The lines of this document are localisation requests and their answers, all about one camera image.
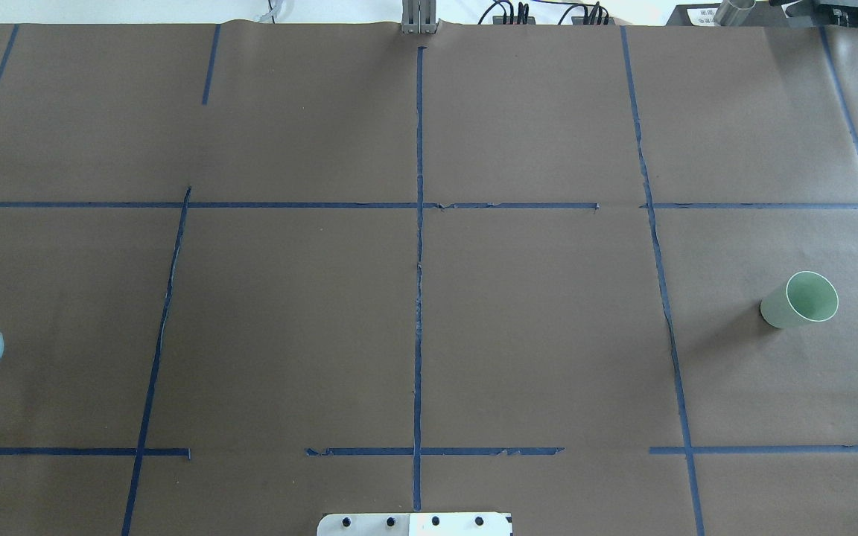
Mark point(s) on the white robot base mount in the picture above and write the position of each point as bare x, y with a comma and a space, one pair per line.
417, 523

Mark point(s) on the green plastic cup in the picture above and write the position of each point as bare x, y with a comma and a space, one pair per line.
805, 298

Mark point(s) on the aluminium frame post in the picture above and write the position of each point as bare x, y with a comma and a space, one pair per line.
419, 17

